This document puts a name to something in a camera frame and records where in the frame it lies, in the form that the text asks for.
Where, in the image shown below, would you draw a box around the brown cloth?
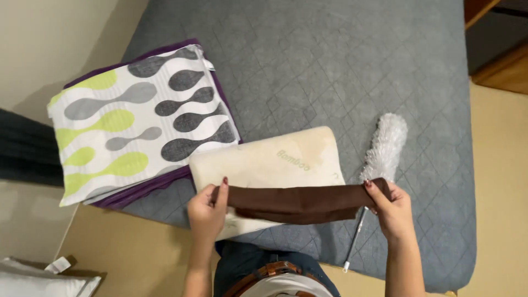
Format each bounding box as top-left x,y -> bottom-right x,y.
211,178 -> 392,225

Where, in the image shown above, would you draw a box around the person's left hand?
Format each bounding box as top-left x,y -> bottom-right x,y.
187,177 -> 229,245

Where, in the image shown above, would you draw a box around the brown leather belt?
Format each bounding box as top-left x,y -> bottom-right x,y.
223,261 -> 318,297

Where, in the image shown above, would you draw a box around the grey quilted mattress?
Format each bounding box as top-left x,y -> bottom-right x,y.
115,0 -> 477,294

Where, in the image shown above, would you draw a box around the dark knitted fabric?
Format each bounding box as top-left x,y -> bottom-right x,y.
0,108 -> 65,187

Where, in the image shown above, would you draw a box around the person's right hand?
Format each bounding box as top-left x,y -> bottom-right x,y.
364,180 -> 412,244

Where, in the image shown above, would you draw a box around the cream foam pillow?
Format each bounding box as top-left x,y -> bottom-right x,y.
189,126 -> 346,241

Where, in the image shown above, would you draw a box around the white fluffy duster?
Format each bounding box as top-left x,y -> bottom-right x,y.
342,113 -> 408,274

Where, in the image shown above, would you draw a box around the white pillow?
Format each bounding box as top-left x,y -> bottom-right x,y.
0,256 -> 102,297

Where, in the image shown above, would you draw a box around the wooden furniture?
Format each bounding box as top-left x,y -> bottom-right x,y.
464,0 -> 528,95

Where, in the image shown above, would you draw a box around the patterned folded bed sheet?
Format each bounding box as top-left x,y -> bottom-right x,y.
47,45 -> 241,207

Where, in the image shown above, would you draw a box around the blue jeans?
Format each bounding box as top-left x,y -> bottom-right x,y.
213,240 -> 341,297

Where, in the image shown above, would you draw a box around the purple folded blanket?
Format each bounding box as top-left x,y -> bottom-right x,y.
63,38 -> 244,209

